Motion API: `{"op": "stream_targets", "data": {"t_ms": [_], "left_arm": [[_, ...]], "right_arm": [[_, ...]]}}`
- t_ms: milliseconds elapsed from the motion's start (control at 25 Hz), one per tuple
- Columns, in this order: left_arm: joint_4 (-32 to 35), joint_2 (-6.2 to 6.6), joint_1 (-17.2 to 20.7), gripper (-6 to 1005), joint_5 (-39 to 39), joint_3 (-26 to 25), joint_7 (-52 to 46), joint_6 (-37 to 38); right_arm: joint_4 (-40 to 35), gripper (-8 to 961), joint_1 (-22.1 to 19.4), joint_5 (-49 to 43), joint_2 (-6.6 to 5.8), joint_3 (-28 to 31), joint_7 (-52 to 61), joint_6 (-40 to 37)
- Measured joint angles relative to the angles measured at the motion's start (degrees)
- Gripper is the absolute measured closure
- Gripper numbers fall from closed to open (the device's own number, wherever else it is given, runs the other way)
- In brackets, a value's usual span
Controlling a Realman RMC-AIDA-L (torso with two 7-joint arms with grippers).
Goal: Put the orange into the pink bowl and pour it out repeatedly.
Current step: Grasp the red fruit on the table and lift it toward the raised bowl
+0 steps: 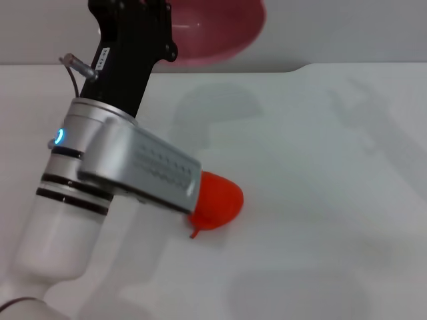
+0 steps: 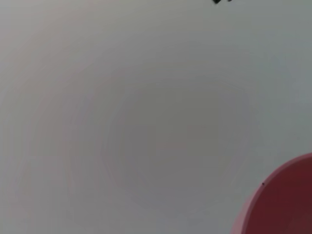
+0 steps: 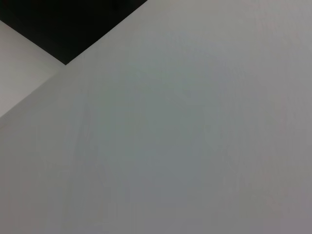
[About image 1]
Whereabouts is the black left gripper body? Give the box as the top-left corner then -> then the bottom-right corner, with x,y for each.
79,0 -> 179,119

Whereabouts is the pink plastic bowl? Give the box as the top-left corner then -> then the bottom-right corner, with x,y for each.
165,0 -> 268,67

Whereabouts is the orange toy fruit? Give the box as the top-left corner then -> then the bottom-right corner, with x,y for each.
185,171 -> 245,240

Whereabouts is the left arm connector cable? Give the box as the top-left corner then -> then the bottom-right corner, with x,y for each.
58,52 -> 100,100

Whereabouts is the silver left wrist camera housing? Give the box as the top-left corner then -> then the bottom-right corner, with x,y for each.
77,117 -> 203,215

